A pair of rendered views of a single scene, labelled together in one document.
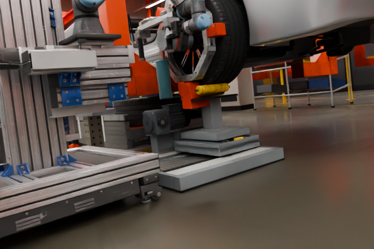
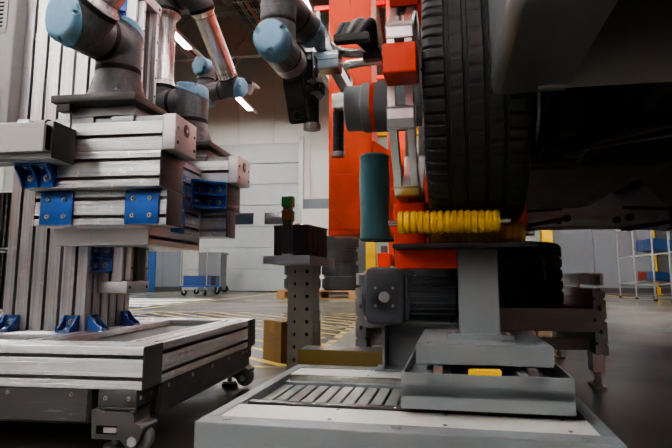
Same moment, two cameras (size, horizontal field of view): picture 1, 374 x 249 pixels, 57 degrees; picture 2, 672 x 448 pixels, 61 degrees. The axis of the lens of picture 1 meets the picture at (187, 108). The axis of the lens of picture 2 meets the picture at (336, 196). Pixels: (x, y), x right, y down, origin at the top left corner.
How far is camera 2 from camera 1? 1.53 m
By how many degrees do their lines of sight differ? 49
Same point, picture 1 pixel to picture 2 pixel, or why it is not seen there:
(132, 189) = (69, 409)
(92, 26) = (99, 83)
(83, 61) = (19, 141)
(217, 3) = not seen: outside the picture
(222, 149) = (413, 389)
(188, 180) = (217, 435)
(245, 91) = not seen: outside the picture
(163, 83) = (364, 204)
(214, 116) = (469, 298)
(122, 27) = not seen: hidden behind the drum
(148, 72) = not seen: hidden behind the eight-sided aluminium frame
